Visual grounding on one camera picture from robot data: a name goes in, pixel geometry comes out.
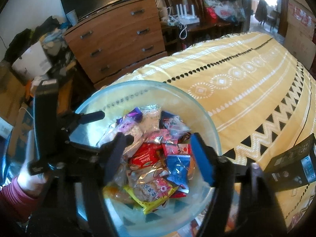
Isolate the pink candy packet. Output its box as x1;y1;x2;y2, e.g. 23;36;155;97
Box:
145;129;178;144

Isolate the white wifi router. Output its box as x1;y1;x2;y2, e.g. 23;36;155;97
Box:
175;4;200;25

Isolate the silver gold foil snack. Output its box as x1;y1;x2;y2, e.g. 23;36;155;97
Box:
126;162;170;188

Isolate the red snack packet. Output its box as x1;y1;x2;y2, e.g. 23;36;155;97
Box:
128;143;162;171

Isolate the wooden drawer chest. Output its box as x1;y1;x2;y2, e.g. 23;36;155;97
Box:
64;0;167;89

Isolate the glass bowl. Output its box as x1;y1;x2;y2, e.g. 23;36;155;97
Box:
70;80;222;236

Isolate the yellow snack packet in bowl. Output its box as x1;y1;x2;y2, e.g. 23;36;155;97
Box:
124;178;178;214

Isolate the tall black product box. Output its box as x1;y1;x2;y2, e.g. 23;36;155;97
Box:
264;134;315;192

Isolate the cardboard boxes stack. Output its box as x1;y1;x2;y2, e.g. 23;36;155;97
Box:
284;0;315;70

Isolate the purple snack packet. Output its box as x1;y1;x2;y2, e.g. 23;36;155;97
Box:
116;107;143;125

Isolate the person left hand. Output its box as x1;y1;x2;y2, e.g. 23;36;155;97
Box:
17;160;50;198

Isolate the red sleeve forearm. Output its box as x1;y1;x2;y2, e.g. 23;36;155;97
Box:
1;177;40;223

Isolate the clear bag grain snack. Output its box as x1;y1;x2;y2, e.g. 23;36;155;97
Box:
139;104;162;134

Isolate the navy blue snack packet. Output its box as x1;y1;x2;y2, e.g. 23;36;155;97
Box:
166;155;191;194

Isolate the rice cake clear bag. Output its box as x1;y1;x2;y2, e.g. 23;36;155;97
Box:
97;118;144;158

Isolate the yellow patterned bed blanket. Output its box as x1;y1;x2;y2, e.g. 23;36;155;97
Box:
108;31;316;237

